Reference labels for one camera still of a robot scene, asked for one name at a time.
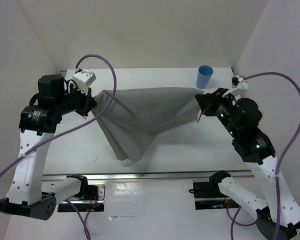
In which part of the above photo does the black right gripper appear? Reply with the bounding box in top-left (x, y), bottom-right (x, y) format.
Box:
top-left (195, 86), bottom-right (239, 136)

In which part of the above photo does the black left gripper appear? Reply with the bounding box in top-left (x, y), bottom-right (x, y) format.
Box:
top-left (56, 82), bottom-right (97, 117)

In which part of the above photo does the copper spoon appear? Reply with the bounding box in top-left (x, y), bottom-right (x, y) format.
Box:
top-left (197, 104), bottom-right (210, 123)

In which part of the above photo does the blue plastic cup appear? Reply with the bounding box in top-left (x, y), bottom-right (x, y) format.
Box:
top-left (196, 65), bottom-right (214, 89)

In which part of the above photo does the grey cloth placemat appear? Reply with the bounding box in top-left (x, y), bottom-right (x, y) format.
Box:
top-left (91, 87), bottom-right (204, 164)

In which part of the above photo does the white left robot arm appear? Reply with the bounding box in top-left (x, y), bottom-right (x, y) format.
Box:
top-left (0, 74), bottom-right (97, 221)

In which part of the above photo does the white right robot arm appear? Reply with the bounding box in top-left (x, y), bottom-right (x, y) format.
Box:
top-left (195, 88), bottom-right (300, 240)

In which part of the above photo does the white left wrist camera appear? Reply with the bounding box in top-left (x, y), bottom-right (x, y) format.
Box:
top-left (72, 69), bottom-right (97, 95)

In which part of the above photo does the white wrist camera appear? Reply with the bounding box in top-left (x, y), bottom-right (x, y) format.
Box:
top-left (222, 75), bottom-right (248, 98)
top-left (72, 69), bottom-right (97, 95)

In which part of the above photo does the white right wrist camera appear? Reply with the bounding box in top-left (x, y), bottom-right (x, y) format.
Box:
top-left (222, 75), bottom-right (248, 98)

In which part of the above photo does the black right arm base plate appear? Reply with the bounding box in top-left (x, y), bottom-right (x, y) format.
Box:
top-left (188, 182), bottom-right (239, 210)

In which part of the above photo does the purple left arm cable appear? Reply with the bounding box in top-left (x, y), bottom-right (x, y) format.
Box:
top-left (0, 54), bottom-right (117, 240)

